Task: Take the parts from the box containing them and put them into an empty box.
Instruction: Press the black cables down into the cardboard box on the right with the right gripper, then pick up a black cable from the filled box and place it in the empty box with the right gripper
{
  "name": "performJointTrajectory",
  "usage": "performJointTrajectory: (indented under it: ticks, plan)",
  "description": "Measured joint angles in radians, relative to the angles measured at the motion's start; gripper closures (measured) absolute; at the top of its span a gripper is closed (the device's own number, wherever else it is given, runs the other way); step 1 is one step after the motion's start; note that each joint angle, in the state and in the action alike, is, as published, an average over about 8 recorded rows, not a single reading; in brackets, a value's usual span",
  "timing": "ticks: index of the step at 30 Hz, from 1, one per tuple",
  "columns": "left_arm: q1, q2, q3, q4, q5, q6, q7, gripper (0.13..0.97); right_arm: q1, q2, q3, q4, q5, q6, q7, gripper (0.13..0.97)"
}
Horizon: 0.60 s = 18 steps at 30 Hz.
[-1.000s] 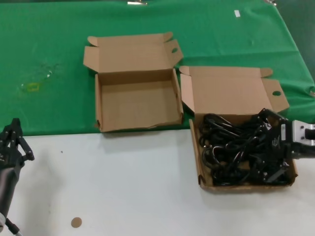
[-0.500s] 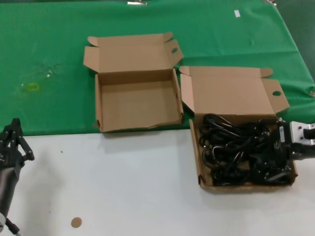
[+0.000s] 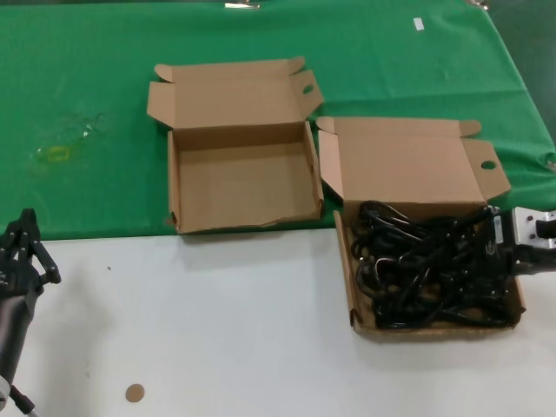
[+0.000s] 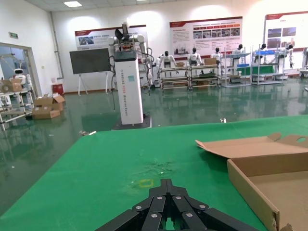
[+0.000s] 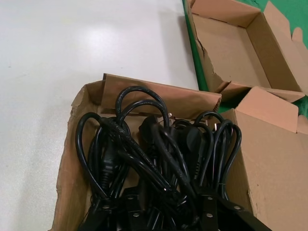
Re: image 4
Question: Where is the tube frame workbench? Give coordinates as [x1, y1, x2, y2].
[159, 64, 191, 90]

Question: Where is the ceiling light panel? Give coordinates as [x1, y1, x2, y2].
[63, 0, 84, 7]

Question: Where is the glass door with frame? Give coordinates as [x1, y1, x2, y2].
[0, 42, 37, 97]

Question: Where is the small white round-head robot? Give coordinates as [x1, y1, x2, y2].
[9, 68, 32, 87]

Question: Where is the red floor cabinet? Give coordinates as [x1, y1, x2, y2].
[51, 83, 65, 96]

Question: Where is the white tube frame table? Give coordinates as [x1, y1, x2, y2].
[0, 88, 34, 130]

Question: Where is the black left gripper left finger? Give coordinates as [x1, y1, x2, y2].
[96, 179, 168, 231]

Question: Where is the open brown floor carton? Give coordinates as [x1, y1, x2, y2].
[33, 95, 66, 112]

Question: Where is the closed brown floor carton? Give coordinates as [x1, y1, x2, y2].
[31, 107, 61, 120]

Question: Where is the brown carton with hole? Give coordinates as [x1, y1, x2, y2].
[0, 79, 23, 93]

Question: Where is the open brown cardboard box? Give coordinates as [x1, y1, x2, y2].
[195, 133, 308, 231]

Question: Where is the black screen on stand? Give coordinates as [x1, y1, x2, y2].
[69, 47, 114, 96]

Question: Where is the grey metal shelf rack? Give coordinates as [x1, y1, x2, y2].
[250, 44, 288, 85]
[220, 47, 252, 88]

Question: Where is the metal shelving rack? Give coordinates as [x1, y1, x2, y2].
[189, 63, 221, 90]

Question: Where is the white grey robot base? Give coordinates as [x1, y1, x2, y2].
[299, 47, 308, 79]

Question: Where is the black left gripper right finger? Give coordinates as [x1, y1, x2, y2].
[167, 179, 259, 231]

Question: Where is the red white wall poster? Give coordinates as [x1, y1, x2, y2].
[264, 11, 308, 52]
[74, 25, 148, 51]
[169, 16, 243, 56]

